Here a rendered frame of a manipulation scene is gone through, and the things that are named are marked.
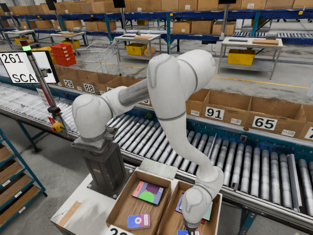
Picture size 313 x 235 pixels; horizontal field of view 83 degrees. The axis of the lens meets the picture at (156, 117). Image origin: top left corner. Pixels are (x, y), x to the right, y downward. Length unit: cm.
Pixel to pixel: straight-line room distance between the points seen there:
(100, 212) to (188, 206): 71
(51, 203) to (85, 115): 172
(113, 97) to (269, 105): 145
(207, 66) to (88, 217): 115
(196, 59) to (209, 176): 52
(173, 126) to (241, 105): 145
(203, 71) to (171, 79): 14
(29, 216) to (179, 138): 223
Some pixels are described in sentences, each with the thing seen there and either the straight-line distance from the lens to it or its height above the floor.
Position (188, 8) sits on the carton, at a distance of 625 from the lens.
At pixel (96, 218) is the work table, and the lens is 135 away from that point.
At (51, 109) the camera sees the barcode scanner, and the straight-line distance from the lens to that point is 189.
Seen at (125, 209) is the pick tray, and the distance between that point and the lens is 132.
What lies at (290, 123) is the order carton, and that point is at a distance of 172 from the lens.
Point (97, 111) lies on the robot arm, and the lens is 99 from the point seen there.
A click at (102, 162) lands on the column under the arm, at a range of 116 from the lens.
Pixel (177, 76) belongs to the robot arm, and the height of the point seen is 171.
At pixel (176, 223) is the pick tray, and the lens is 125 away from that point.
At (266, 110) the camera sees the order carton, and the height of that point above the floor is 93.
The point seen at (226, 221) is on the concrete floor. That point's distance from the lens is 216.
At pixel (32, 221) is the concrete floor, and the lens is 254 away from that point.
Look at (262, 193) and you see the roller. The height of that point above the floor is 74.
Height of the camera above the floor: 191
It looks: 36 degrees down
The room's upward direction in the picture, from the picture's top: 4 degrees counter-clockwise
